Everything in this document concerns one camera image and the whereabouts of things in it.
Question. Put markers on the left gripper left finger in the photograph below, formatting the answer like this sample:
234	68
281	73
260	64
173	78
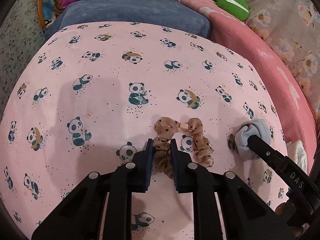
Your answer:
133	177

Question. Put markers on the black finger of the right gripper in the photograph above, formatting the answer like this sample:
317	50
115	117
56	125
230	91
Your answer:
283	166

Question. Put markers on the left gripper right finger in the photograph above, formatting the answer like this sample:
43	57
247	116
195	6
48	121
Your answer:
190	177

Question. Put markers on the grey blue sock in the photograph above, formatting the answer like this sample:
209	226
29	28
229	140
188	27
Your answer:
248	137

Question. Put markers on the tan dotted scrunchie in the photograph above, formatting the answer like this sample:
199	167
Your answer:
193	141

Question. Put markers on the white lined trash bin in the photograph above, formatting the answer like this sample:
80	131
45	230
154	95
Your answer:
297	154

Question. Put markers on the pink panda print sheet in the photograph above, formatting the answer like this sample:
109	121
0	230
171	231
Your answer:
88	101

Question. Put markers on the pink blanket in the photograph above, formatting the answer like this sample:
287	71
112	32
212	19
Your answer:
294	112

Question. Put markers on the grey floral bedding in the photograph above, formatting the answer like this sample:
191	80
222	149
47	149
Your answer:
291	29

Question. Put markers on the blue velvet cushion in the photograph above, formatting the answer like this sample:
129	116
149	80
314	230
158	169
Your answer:
167	13

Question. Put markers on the green checkmark plush cushion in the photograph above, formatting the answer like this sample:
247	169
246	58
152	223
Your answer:
237	8

